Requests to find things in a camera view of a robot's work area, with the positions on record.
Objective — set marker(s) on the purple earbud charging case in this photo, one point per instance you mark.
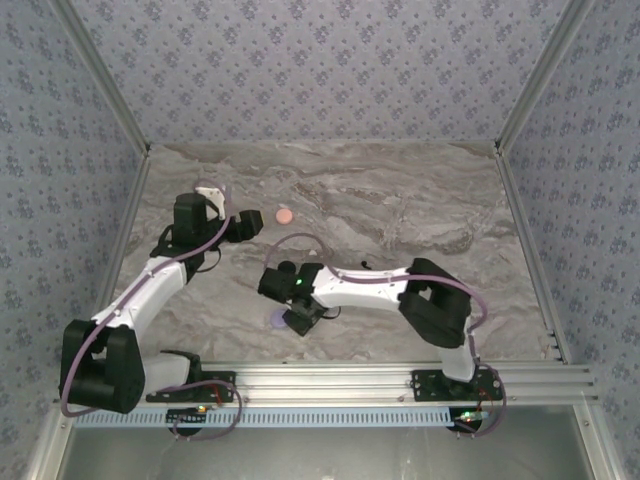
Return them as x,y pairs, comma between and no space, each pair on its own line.
276,319

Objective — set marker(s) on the pink earbud charging case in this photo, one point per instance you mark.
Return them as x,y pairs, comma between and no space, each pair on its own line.
284,216

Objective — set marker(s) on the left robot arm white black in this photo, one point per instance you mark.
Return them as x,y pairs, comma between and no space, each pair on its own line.
150,290

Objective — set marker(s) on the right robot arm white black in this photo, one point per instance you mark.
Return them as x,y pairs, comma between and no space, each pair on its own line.
360,297

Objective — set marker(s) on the small circuit board with LED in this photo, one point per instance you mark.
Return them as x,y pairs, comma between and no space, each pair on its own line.
187,415
470,416

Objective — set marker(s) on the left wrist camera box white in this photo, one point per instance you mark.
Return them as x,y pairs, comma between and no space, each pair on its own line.
210,192

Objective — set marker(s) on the aluminium table side rail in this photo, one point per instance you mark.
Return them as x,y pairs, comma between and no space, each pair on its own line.
518,200
131,200

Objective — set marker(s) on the aluminium mounting rail beam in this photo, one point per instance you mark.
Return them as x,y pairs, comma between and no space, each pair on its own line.
325,382

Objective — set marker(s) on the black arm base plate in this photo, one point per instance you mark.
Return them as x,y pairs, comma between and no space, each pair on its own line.
230,392
425,387

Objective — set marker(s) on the aluminium frame post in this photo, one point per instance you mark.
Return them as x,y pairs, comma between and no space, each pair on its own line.
539,75
107,75

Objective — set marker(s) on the aluminium frame leg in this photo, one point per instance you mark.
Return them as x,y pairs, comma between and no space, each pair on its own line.
597,450
46,450

